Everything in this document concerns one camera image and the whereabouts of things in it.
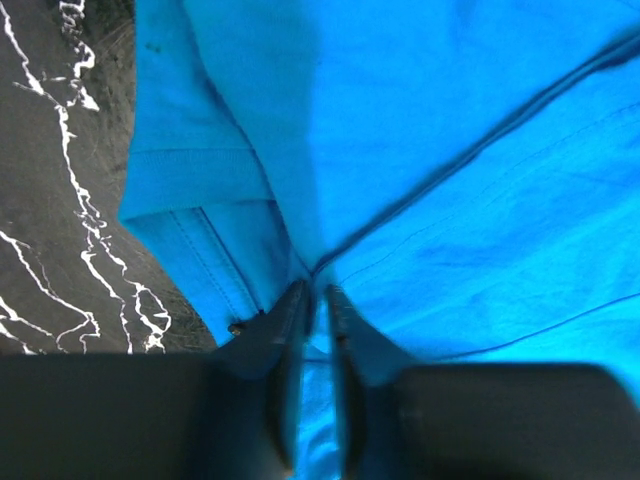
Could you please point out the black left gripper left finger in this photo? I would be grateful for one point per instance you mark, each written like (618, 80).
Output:
(225, 414)

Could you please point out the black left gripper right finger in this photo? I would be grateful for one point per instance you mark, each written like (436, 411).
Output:
(403, 419)

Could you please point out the bright blue t-shirt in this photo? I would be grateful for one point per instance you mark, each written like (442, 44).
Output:
(466, 171)

